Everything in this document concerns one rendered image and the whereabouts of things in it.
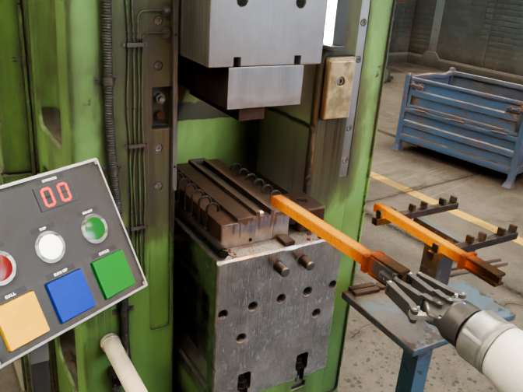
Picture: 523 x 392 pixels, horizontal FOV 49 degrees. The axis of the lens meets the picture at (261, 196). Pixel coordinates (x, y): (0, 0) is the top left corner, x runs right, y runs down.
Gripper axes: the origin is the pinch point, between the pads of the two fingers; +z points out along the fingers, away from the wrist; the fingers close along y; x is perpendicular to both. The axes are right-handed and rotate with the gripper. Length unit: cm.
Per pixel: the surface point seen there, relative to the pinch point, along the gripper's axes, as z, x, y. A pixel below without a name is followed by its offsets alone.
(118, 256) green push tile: 30, -3, -42
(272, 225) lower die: 43.9, -11.2, 2.5
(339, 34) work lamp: 55, 35, 25
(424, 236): 20.4, -9.2, 32.9
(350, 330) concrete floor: 97, -107, 88
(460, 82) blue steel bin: 308, -50, 383
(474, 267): 4.8, -9.5, 33.2
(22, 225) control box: 30, 7, -59
